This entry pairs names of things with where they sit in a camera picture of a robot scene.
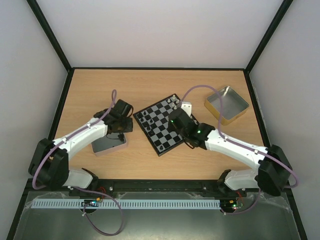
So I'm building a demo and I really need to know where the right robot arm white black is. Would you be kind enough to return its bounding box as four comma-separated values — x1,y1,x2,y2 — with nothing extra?
168,108,292,197

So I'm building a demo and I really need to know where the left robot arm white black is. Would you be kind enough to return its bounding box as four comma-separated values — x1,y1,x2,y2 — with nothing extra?
28,99,134,190

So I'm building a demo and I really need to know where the pink tin with black pieces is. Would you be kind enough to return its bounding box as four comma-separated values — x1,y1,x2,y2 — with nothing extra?
91,133,128,157

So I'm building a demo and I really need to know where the yellow empty tin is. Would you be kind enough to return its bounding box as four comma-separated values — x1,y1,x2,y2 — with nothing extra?
204,86,250,126

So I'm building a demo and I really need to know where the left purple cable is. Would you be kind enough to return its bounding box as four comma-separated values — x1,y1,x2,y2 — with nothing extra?
32,89,125,236

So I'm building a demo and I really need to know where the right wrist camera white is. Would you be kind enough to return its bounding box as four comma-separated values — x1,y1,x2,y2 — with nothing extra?
180,101,192,117

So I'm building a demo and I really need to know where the black aluminium frame rail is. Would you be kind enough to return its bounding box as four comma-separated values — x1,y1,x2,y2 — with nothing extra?
24,177,291,198

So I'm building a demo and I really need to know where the black grey chess board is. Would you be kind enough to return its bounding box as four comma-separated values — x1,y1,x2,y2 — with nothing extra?
133,94,184,157

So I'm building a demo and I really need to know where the light blue cable duct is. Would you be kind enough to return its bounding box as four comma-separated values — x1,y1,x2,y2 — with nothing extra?
31,198,221,210

